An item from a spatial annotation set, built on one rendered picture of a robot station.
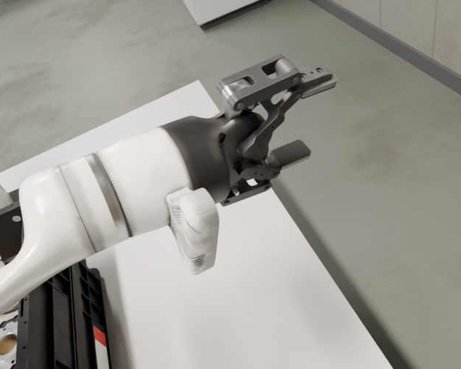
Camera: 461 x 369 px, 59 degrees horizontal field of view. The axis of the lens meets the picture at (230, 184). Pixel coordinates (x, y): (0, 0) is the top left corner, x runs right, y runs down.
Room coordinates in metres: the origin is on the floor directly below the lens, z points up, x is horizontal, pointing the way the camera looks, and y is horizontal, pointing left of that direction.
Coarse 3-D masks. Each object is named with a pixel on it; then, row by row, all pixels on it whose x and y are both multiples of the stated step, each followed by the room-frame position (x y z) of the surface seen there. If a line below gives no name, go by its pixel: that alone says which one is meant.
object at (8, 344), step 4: (12, 336) 0.35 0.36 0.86; (4, 340) 0.34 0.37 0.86; (8, 340) 0.34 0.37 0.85; (12, 340) 0.35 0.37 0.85; (16, 340) 0.35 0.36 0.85; (4, 344) 0.34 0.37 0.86; (8, 344) 0.34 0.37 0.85; (12, 344) 0.34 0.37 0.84; (0, 348) 0.33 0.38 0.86; (4, 348) 0.34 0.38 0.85; (8, 348) 0.34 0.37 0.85; (0, 352) 0.33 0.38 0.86; (4, 352) 0.33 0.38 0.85; (8, 352) 0.33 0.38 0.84
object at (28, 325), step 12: (12, 204) 0.53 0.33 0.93; (0, 216) 0.52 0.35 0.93; (36, 288) 0.36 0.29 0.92; (24, 300) 0.34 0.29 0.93; (36, 300) 0.34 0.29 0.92; (24, 312) 0.32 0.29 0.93; (36, 312) 0.32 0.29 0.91; (24, 324) 0.30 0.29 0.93; (36, 324) 0.31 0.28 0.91; (24, 336) 0.29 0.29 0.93; (36, 336) 0.29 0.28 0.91; (24, 348) 0.27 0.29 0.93; (36, 348) 0.27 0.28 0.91; (24, 360) 0.26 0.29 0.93; (36, 360) 0.26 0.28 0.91
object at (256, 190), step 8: (240, 184) 0.28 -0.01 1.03; (248, 184) 0.28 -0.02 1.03; (256, 184) 0.28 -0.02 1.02; (264, 184) 0.28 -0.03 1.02; (232, 192) 0.27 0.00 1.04; (240, 192) 0.27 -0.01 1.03; (248, 192) 0.27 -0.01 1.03; (256, 192) 0.27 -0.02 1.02; (224, 200) 0.26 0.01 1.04; (232, 200) 0.27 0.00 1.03; (240, 200) 0.27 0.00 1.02
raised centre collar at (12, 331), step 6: (6, 330) 0.35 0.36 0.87; (12, 330) 0.35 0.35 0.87; (0, 336) 0.35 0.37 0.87; (6, 336) 0.35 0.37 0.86; (0, 342) 0.34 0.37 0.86; (12, 348) 0.32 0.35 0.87; (6, 354) 0.32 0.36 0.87; (12, 354) 0.31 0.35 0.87; (0, 360) 0.31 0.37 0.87; (6, 360) 0.31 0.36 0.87
